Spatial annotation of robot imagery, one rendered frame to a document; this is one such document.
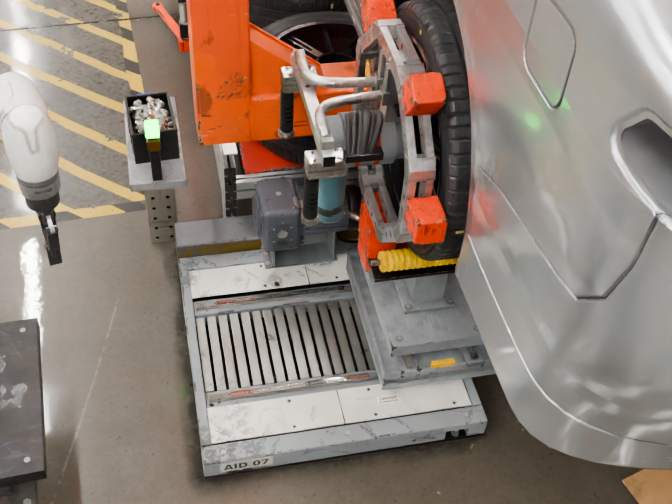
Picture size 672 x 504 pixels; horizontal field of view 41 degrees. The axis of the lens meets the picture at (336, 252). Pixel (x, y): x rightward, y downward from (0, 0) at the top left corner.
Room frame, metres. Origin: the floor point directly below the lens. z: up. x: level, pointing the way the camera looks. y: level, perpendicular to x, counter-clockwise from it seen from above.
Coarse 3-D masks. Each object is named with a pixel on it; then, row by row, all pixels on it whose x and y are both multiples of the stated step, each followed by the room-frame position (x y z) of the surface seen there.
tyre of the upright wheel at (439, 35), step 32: (416, 0) 1.98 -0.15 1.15; (448, 0) 1.98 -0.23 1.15; (416, 32) 1.88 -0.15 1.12; (448, 32) 1.80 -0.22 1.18; (448, 64) 1.71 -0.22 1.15; (448, 96) 1.65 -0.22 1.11; (448, 128) 1.60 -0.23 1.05; (448, 160) 1.57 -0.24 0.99; (448, 192) 1.54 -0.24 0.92; (448, 224) 1.52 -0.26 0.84; (448, 256) 1.57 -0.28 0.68
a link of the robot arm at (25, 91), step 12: (12, 72) 1.65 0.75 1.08; (0, 84) 1.59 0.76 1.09; (12, 84) 1.60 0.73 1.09; (24, 84) 1.61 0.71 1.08; (0, 96) 1.55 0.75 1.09; (12, 96) 1.55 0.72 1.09; (24, 96) 1.56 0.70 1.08; (36, 96) 1.58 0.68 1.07; (0, 108) 1.53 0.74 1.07; (0, 120) 1.52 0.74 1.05; (0, 132) 1.52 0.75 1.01
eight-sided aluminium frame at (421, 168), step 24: (384, 24) 1.90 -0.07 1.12; (360, 48) 2.03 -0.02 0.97; (384, 48) 1.84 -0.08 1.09; (408, 48) 1.81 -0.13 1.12; (360, 72) 2.03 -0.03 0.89; (408, 72) 1.71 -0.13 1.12; (408, 120) 1.63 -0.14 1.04; (408, 144) 1.59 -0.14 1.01; (432, 144) 1.60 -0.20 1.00; (360, 168) 1.93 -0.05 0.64; (408, 168) 1.56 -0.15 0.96; (432, 168) 1.57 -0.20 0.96; (384, 192) 1.86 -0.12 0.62; (408, 192) 1.55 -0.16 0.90; (384, 240) 1.66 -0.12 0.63; (408, 240) 1.56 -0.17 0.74
